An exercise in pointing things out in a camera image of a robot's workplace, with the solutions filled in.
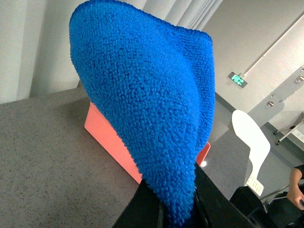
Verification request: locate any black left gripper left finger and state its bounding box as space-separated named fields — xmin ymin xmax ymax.
xmin=113 ymin=180 xmax=164 ymax=228

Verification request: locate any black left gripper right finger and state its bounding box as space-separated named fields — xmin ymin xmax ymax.
xmin=193 ymin=164 xmax=254 ymax=228

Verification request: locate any blue microfiber cloth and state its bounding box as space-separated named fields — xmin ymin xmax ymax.
xmin=69 ymin=0 xmax=215 ymax=228

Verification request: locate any seated person's hand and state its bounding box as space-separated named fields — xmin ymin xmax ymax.
xmin=287 ymin=190 xmax=304 ymax=210

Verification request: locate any white plastic chair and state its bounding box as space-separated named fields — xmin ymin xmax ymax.
xmin=232 ymin=110 xmax=270 ymax=197

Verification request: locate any pink plastic bin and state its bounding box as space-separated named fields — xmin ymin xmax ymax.
xmin=84 ymin=101 xmax=211 ymax=185

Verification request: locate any green exit sign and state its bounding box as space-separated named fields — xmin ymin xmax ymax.
xmin=228 ymin=72 xmax=247 ymax=88

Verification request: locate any white pleated curtain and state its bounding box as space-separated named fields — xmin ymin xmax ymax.
xmin=0 ymin=0 xmax=224 ymax=105

